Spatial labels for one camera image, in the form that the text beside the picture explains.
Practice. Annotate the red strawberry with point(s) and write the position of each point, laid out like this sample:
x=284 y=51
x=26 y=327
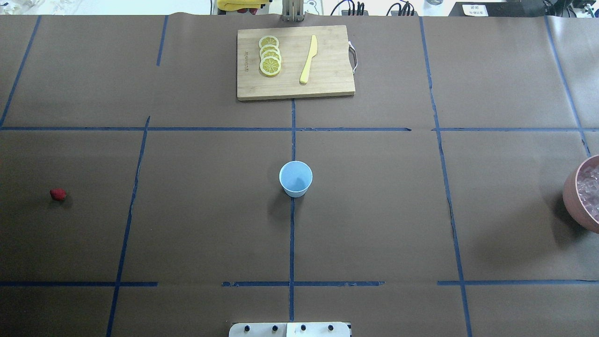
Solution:
x=58 y=194

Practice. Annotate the yellow plastic knife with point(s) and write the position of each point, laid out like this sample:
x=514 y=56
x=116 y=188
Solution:
x=312 y=52

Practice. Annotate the aluminium frame post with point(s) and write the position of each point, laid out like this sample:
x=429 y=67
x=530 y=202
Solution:
x=293 y=11

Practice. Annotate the lemon slice farthest from logo end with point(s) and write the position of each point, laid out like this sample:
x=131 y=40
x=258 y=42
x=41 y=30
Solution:
x=268 y=40

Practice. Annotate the front lemon slice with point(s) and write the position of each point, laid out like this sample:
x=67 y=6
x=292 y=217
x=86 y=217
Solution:
x=270 y=67

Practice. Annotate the light blue plastic cup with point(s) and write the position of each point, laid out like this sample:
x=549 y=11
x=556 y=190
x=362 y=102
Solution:
x=295 y=177

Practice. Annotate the white camera post base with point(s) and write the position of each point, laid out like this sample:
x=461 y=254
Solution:
x=290 y=329

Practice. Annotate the pink bowl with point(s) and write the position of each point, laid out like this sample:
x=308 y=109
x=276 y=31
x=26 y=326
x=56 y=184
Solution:
x=572 y=200

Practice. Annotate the clear ice cubes pile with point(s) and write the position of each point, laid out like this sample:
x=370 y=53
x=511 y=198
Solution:
x=587 y=184

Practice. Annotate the bamboo cutting board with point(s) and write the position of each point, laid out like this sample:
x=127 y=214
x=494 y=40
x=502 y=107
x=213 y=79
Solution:
x=331 y=73

